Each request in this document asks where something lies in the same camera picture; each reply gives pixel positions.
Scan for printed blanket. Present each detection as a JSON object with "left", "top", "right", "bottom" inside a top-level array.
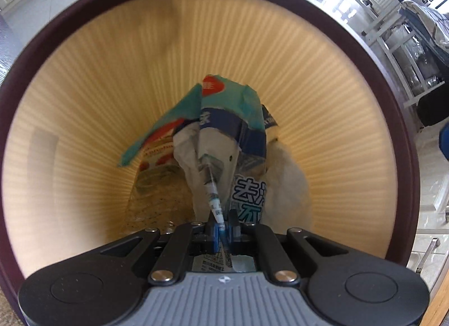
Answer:
[{"left": 399, "top": 0, "right": 449, "bottom": 50}]

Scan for round beige ribbed trash bin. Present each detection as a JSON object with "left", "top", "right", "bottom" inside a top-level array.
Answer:
[{"left": 0, "top": 0, "right": 421, "bottom": 326}]

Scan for teal and blue plastic bag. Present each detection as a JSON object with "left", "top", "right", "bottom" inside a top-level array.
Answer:
[{"left": 117, "top": 74, "right": 280, "bottom": 274}]

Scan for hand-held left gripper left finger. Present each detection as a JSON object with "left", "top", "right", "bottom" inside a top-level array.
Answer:
[{"left": 100, "top": 220, "right": 220, "bottom": 286}]

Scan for clear plastic bags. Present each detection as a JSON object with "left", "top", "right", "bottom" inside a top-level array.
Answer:
[{"left": 384, "top": 23, "right": 443, "bottom": 97}]

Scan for black object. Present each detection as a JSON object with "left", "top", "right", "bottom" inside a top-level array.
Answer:
[{"left": 417, "top": 79, "right": 449, "bottom": 127}]

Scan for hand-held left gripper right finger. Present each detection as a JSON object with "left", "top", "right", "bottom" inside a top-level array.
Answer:
[{"left": 222, "top": 208, "right": 351, "bottom": 284}]

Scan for white crumpled plastic bag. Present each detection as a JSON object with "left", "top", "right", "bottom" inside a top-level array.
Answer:
[{"left": 261, "top": 136, "right": 313, "bottom": 228}]

